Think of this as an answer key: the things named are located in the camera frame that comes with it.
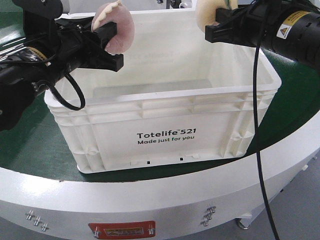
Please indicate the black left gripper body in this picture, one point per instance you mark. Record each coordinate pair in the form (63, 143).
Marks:
(56, 46)

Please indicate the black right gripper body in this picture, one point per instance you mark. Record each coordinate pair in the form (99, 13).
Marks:
(261, 16)

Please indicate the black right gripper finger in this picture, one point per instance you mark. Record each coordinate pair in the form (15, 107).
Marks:
(231, 32)
(234, 16)

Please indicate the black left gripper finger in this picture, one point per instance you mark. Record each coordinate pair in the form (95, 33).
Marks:
(102, 35)
(98, 58)

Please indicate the cream yellow plush toy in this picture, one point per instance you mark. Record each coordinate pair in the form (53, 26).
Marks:
(205, 11)

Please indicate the pink plush toy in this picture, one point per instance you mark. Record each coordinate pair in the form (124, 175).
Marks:
(117, 13)

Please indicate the white plastic tote box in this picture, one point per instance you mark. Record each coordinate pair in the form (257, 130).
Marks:
(177, 99)

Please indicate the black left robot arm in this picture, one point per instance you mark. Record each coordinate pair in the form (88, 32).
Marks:
(17, 95)

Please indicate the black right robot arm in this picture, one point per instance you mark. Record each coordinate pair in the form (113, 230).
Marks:
(289, 28)

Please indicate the white curved conveyor rim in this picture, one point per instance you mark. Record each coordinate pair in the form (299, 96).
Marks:
(42, 190)

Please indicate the red warning label plate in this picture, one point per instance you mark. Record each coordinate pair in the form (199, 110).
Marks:
(123, 231)

